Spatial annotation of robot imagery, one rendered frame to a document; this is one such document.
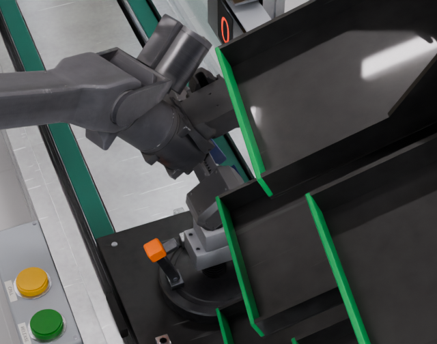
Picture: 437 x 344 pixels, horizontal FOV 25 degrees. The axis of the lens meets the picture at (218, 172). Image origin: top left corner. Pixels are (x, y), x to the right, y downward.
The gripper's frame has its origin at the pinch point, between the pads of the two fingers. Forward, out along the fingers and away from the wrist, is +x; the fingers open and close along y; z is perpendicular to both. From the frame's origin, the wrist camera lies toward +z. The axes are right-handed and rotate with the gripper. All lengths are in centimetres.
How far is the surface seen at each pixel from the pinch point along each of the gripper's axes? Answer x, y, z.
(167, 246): 4.6, 0.1, -11.7
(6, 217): 11.4, 29.9, -36.2
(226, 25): 2.0, 18.5, 9.4
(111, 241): 9.5, 10.8, -20.7
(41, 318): 2.2, 2.3, -29.9
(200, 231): 6.0, -0.4, -7.6
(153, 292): 10.8, 0.9, -18.9
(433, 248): -31, -42, 19
